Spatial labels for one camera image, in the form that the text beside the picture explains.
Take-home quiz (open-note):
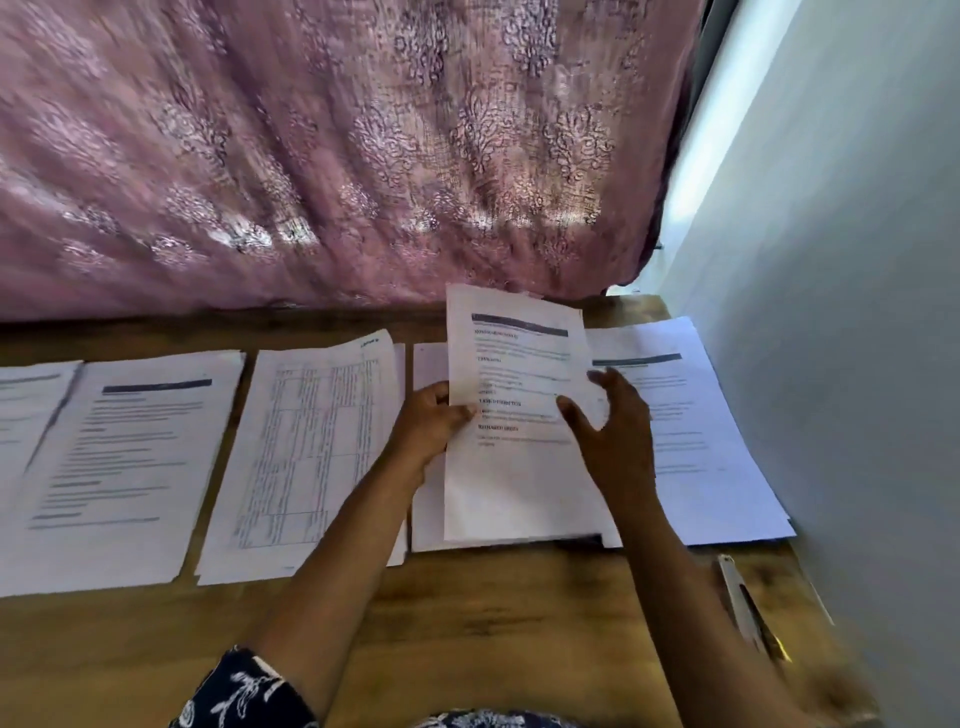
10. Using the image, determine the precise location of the person's right hand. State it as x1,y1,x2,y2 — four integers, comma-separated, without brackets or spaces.
556,367,662,519

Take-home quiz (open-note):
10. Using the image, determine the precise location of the person's left hand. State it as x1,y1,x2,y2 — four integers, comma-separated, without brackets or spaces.
382,381,479,482

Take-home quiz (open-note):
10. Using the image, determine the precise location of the printed sheet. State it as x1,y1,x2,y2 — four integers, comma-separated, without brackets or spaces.
442,285,609,545

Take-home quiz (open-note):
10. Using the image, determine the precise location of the table-print paper pile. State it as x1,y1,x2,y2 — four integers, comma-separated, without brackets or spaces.
195,330,410,587

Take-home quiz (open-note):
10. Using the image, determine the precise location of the dark-header text paper pile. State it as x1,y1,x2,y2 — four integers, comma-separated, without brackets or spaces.
0,351,245,599

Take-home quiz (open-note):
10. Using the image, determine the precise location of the grey-header text paper pile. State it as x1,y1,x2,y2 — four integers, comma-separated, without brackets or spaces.
0,360,84,512

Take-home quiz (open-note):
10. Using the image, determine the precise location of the person's right forearm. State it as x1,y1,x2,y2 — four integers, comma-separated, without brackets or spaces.
615,495,819,728

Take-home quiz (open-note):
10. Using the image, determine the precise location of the person's left forearm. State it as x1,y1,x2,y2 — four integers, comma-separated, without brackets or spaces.
240,457,429,714

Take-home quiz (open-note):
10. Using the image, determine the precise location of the silver yellow black stapler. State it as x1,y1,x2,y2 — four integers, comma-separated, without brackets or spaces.
715,553,794,665

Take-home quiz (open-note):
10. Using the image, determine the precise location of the pink patterned curtain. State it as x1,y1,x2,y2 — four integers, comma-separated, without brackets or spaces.
0,0,707,324

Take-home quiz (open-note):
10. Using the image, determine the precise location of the dark window frame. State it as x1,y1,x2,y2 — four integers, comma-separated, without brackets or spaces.
652,0,741,287

